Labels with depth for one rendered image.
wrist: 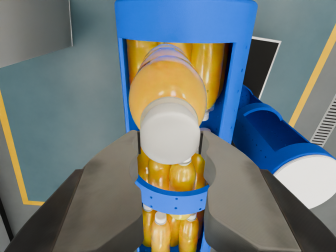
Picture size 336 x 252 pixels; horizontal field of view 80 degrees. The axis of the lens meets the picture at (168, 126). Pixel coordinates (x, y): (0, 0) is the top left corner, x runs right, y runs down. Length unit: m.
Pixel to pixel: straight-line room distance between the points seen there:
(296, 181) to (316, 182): 0.08
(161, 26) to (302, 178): 0.73
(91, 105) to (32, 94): 0.46
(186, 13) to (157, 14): 0.04
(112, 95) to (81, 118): 0.36
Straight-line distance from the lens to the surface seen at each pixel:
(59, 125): 2.00
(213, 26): 0.36
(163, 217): 0.74
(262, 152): 0.91
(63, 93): 1.85
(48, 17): 1.41
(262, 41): 1.58
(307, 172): 0.89
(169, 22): 0.35
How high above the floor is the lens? 1.58
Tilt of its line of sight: 62 degrees down
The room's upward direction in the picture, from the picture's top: 177 degrees clockwise
